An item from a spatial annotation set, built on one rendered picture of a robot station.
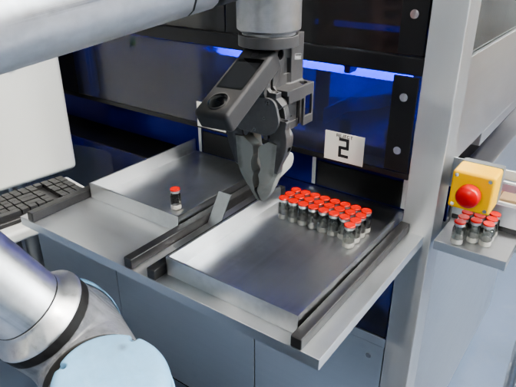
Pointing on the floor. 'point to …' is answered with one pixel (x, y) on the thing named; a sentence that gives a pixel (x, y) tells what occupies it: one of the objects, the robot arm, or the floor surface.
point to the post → (429, 178)
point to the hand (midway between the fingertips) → (258, 193)
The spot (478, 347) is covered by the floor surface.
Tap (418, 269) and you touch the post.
